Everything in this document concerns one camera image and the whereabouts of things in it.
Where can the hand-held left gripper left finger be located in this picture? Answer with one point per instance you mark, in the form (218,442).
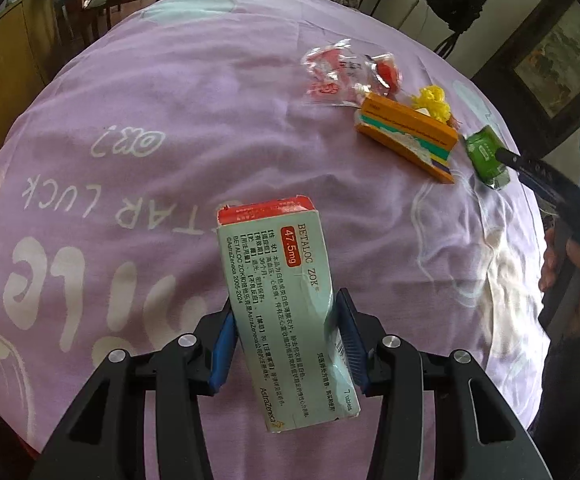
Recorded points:
(222,350)

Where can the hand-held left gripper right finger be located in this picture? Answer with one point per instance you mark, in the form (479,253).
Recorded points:
(352,345)

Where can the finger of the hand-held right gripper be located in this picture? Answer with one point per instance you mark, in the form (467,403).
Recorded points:
(524,167)

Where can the green packet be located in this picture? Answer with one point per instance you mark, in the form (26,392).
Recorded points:
(482,152)

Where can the white red medicine box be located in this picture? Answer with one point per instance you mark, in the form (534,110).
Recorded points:
(270,310)

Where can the person's right forearm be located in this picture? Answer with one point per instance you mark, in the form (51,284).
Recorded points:
(569,385)

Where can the dark framed painting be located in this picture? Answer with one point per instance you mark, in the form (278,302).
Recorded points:
(559,60)

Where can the yellow tassel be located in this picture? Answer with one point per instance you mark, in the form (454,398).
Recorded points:
(432,100)

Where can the orange medicine box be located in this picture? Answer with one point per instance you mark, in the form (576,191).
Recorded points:
(404,125)

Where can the black coat stand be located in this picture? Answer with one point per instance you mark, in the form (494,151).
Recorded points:
(447,42)

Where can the purple printed blanket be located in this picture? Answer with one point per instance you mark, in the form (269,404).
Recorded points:
(145,185)

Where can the clear red printed wrapper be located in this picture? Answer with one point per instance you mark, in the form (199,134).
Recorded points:
(327,85)

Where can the wooden cabinet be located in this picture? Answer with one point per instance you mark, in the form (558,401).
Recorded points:
(5,50)

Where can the blue chair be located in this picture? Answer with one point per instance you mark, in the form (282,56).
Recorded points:
(65,0)

